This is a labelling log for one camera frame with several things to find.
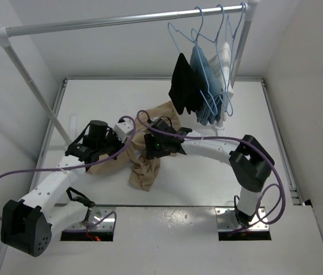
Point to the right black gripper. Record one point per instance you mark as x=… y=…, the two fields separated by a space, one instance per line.
x=152 y=152

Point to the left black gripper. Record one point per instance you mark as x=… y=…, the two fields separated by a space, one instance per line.
x=111 y=133

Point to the beige t-shirt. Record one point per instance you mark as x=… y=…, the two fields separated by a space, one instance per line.
x=144 y=171

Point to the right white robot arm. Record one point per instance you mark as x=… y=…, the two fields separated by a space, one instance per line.
x=249 y=161

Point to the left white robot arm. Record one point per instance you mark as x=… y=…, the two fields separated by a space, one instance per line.
x=54 y=205

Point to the blue hanger with black shirt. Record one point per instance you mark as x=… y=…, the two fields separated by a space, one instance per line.
x=194 y=37

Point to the black t-shirt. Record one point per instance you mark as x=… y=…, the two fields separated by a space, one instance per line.
x=186 y=87

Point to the blue t-shirt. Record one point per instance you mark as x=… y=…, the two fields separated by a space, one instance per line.
x=211 y=88

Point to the blue hanger with white shirt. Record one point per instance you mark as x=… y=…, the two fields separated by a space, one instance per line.
x=233 y=23

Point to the white t-shirt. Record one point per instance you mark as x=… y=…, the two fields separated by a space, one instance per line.
x=220 y=65

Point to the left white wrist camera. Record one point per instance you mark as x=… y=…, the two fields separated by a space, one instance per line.
x=123 y=130

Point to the white clothes rack frame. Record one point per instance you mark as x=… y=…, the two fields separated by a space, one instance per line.
x=246 y=9

